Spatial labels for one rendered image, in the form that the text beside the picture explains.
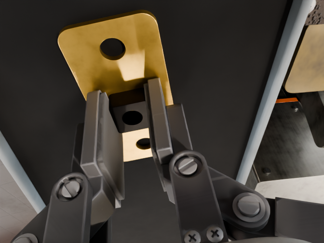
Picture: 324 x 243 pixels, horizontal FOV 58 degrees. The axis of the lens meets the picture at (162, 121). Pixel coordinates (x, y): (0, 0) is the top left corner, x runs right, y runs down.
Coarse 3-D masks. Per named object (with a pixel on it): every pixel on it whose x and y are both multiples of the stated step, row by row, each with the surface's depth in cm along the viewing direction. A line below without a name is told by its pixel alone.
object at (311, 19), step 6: (318, 0) 18; (312, 6) 18; (318, 6) 18; (312, 12) 18; (318, 12) 18; (306, 18) 18; (312, 18) 19; (318, 18) 19; (306, 24) 19; (312, 24) 19; (318, 24) 19
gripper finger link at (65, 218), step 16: (64, 176) 10; (80, 176) 10; (64, 192) 9; (80, 192) 10; (64, 208) 9; (80, 208) 9; (48, 224) 9; (64, 224) 9; (80, 224) 8; (48, 240) 8; (64, 240) 8; (80, 240) 8; (96, 240) 10
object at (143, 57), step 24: (96, 24) 11; (120, 24) 11; (144, 24) 11; (72, 48) 11; (96, 48) 11; (144, 48) 11; (72, 72) 12; (96, 72) 12; (120, 72) 12; (144, 72) 12; (120, 96) 13; (144, 96) 12; (168, 96) 13; (120, 120) 13; (144, 120) 13
